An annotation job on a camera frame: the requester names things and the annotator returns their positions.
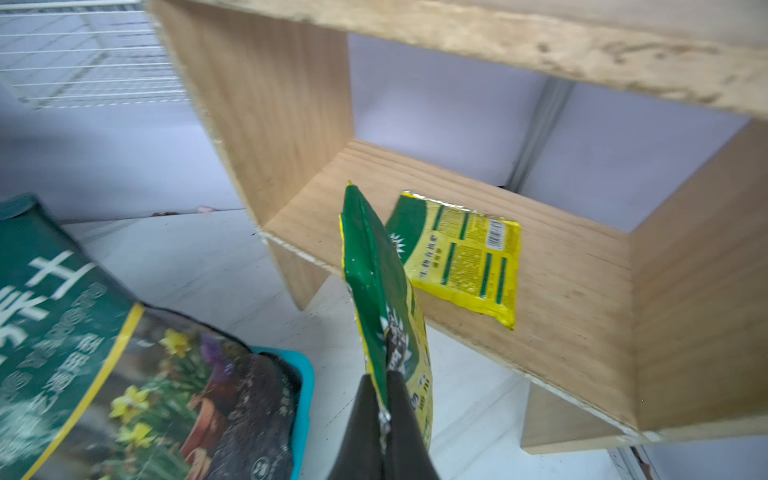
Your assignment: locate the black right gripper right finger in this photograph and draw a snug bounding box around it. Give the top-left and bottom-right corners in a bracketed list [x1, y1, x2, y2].
[383, 371, 439, 480]

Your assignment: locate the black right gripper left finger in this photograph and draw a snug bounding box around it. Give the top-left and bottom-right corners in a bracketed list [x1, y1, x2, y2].
[327, 375, 384, 480]

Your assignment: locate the yellow green fertilizer packet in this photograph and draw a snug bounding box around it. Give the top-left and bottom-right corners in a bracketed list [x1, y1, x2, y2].
[339, 183, 433, 447]
[386, 192, 522, 330]

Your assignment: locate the dark green soil bag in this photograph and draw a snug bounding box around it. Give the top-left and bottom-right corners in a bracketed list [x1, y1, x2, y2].
[1, 195, 301, 479]

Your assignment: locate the wooden two-tier shelf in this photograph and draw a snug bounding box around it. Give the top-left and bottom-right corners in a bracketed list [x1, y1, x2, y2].
[146, 0, 768, 455]

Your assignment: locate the teal plastic basket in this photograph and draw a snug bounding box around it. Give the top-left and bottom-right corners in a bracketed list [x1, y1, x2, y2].
[249, 345, 316, 480]

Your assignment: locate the aluminium frame post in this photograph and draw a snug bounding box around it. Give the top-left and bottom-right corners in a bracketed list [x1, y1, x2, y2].
[503, 76, 576, 193]

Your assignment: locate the white wire wall basket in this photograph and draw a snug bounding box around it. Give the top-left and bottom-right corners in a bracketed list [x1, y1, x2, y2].
[1, 1, 187, 110]

